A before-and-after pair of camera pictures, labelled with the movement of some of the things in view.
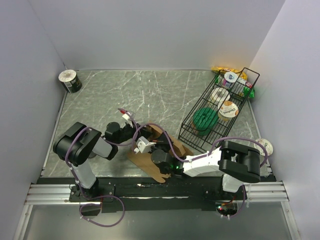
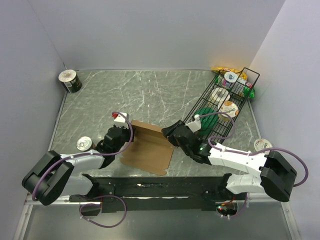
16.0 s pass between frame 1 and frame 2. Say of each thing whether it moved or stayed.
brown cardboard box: moved
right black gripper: moved
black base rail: stayed
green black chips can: stayed
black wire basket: stayed
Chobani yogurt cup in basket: stayed
